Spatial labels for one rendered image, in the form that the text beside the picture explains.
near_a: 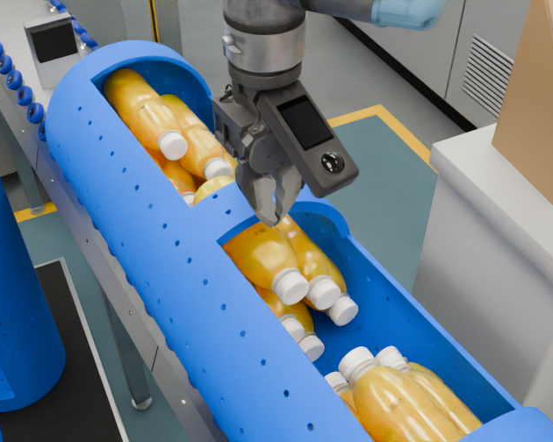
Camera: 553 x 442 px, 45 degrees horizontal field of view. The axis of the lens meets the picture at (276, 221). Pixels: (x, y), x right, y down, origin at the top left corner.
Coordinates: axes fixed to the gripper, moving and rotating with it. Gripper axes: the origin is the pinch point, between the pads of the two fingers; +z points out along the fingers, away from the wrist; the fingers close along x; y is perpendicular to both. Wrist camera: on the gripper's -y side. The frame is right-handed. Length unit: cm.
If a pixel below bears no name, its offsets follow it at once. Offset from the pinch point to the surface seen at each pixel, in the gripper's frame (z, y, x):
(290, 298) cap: 9.4, -4.0, 0.6
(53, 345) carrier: 97, 75, 24
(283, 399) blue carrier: 5.4, -17.0, 9.9
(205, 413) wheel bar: 32.5, 0.4, 11.5
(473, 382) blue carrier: 15.5, -22.0, -13.6
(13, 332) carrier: 80, 70, 31
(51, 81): 30, 92, 3
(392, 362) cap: 11.7, -16.5, -5.3
